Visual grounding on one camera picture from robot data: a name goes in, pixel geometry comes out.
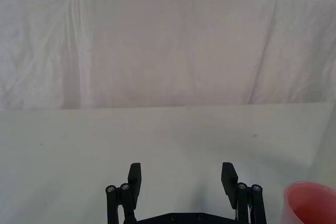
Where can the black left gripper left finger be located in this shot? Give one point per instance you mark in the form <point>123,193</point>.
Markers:
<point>134,182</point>

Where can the white curtain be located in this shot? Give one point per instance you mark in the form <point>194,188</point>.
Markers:
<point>157,45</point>

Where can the white table cloth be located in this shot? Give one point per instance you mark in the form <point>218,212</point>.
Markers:
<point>78,161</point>

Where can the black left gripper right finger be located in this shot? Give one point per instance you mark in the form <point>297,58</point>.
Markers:
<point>231,182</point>

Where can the pink cup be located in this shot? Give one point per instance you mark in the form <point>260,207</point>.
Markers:
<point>309,203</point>

